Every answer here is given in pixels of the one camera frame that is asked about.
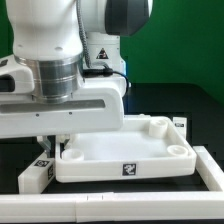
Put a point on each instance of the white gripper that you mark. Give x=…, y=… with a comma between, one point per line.
x=96, y=106

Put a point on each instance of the white desk top tray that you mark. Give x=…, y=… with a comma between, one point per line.
x=145, y=147

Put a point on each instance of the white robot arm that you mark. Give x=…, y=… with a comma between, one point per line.
x=61, y=77

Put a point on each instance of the white front fence bar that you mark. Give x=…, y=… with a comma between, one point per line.
x=111, y=207

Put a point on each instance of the white fence bar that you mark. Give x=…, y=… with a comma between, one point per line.
x=111, y=207
x=209, y=170

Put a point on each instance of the white right fence bar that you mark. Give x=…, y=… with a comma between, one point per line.
x=209, y=170

